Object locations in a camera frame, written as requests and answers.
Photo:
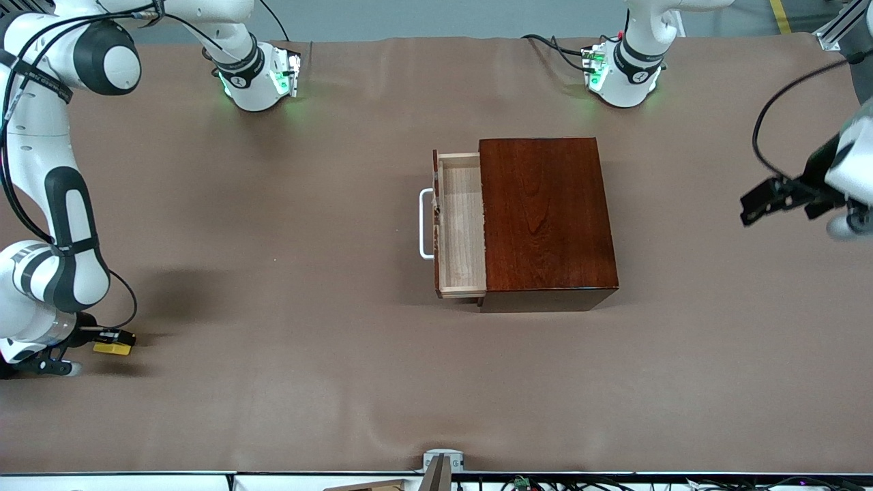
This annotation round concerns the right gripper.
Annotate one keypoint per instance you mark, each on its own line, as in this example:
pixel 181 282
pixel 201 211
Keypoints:
pixel 86 322

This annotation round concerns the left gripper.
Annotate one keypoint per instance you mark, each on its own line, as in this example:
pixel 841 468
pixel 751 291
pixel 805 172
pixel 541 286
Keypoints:
pixel 813 175

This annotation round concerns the yellow block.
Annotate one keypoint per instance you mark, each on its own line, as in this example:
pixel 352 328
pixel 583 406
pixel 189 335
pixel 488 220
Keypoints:
pixel 112 350

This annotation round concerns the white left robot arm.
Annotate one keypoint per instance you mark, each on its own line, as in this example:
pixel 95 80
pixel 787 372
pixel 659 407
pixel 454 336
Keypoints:
pixel 631 88

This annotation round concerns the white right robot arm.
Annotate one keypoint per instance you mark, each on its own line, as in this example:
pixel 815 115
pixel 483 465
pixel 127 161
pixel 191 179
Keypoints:
pixel 31 136

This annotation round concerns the brown table cover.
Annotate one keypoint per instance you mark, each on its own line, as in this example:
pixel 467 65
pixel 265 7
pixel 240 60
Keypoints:
pixel 273 273

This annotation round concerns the yellow floor tape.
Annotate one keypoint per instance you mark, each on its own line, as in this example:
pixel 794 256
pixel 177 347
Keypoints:
pixel 779 15

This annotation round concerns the dark brown wooden cabinet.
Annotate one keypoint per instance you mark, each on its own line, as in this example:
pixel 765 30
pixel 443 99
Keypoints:
pixel 545 218

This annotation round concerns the light wooden plank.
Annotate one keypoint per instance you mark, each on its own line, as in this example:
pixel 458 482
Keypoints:
pixel 382 486

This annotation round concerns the green connector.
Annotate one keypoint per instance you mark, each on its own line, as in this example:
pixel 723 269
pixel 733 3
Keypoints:
pixel 522 483

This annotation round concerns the white table edge rail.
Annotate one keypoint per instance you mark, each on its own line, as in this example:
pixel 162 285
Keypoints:
pixel 136 484

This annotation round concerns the aluminium frame profile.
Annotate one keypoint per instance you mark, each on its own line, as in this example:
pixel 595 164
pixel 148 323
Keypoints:
pixel 835 35

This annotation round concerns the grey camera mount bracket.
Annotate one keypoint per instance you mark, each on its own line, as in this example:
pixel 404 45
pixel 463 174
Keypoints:
pixel 443 458

